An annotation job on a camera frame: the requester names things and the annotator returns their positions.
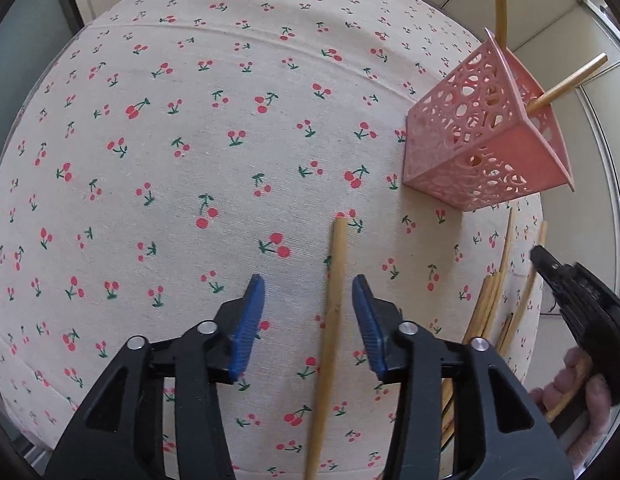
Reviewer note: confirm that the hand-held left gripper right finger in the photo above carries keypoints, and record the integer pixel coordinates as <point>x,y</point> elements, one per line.
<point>370,330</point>

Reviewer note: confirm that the person's right hand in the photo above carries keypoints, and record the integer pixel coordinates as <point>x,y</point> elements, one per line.
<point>597,410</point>

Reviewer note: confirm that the bunch of wooden chopsticks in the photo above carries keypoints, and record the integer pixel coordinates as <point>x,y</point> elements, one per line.
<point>485,300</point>

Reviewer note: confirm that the long wooden chopstick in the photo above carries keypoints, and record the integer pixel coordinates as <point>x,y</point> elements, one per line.
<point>570,390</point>
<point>499,0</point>
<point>332,310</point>
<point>570,82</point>

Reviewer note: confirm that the black chopstick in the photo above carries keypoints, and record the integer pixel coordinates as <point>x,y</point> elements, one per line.
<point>505,332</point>

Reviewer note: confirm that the cherry print tablecloth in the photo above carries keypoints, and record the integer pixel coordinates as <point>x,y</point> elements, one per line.
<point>189,160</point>

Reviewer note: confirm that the pink perforated chopstick holder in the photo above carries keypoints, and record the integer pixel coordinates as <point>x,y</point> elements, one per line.
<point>440,155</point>

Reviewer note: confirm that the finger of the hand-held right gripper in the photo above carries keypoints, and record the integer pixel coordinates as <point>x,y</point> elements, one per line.
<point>547,267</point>

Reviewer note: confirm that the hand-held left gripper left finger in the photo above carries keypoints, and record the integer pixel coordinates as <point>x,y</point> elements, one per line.
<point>247,330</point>

